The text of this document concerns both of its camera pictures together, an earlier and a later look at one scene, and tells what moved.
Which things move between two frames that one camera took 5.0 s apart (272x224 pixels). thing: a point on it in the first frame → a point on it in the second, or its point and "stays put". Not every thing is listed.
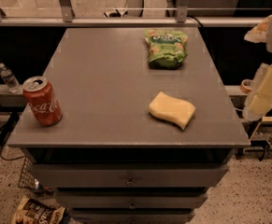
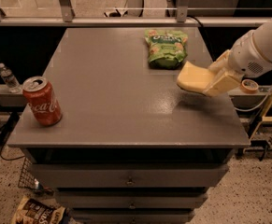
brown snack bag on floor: [33, 210] stays put
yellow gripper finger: [270, 91] → [223, 82]
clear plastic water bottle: [8, 78] stays put
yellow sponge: [170, 109] → [194, 77]
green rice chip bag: [167, 49] stays put
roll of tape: [246, 85] stays put
